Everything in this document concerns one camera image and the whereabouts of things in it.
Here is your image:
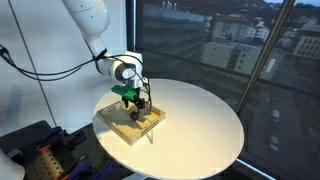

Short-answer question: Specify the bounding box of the black vertical window post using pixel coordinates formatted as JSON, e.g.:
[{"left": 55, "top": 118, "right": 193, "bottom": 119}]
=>
[{"left": 125, "top": 0, "right": 138, "bottom": 53}]

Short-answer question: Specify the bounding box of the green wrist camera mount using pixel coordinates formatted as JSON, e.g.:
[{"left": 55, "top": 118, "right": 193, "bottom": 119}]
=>
[{"left": 110, "top": 84, "right": 141, "bottom": 101}]

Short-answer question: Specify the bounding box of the slanted grey metal pole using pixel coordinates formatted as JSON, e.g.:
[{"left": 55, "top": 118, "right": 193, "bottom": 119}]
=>
[{"left": 234, "top": 0, "right": 297, "bottom": 118}]

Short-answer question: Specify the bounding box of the blue clamp with orange tip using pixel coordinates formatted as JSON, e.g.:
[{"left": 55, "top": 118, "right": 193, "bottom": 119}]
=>
[{"left": 36, "top": 125, "right": 64, "bottom": 153}]

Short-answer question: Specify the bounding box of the tan perforated board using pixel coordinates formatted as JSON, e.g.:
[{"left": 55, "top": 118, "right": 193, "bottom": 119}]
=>
[{"left": 24, "top": 146, "right": 66, "bottom": 180}]

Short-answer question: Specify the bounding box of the white rounded object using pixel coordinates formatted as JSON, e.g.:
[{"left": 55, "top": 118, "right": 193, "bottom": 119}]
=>
[{"left": 0, "top": 148, "right": 26, "bottom": 180}]

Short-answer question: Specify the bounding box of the black clamp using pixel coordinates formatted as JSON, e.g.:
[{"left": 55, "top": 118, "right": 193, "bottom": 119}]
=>
[{"left": 64, "top": 129, "right": 88, "bottom": 148}]

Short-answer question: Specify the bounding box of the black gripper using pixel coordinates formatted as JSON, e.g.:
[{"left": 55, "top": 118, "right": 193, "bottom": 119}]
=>
[{"left": 122, "top": 87, "right": 149, "bottom": 116}]

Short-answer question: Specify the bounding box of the black equipment with orange parts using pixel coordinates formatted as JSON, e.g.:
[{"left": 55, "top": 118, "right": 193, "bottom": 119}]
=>
[{"left": 0, "top": 119, "right": 134, "bottom": 180}]

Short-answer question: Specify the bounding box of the square wooden tray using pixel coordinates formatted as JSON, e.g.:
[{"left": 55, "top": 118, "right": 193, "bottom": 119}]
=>
[{"left": 96, "top": 99, "right": 167, "bottom": 147}]

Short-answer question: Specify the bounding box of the thin grey rod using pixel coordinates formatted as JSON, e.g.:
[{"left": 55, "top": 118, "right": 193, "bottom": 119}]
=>
[{"left": 7, "top": 0, "right": 58, "bottom": 128}]

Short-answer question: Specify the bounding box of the light metal bar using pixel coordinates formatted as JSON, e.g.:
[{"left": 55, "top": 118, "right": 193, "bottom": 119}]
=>
[{"left": 234, "top": 158, "right": 278, "bottom": 180}]

